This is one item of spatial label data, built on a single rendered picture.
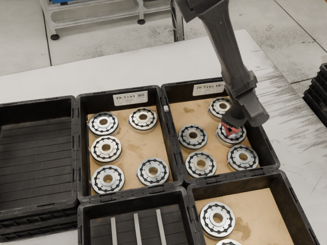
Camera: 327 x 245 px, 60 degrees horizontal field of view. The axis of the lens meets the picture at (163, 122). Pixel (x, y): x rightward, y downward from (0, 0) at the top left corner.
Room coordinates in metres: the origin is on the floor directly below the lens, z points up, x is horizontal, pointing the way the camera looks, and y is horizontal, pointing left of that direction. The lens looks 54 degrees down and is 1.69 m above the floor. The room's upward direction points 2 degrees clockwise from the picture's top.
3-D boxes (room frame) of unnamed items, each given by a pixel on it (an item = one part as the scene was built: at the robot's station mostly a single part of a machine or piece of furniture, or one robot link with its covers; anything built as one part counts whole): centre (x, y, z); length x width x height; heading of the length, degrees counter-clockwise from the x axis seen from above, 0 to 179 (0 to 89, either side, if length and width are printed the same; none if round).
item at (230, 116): (0.59, -0.24, 0.98); 0.10 x 0.07 x 0.07; 142
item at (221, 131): (0.59, -0.24, 0.86); 0.10 x 0.10 x 0.01
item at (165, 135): (0.50, 0.12, 0.87); 0.40 x 0.30 x 0.11; 13
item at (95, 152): (0.49, 0.19, 0.86); 0.10 x 0.10 x 0.01
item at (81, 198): (0.50, 0.12, 0.92); 0.40 x 0.30 x 0.02; 13
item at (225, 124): (0.58, -0.24, 0.91); 0.07 x 0.07 x 0.09; 52
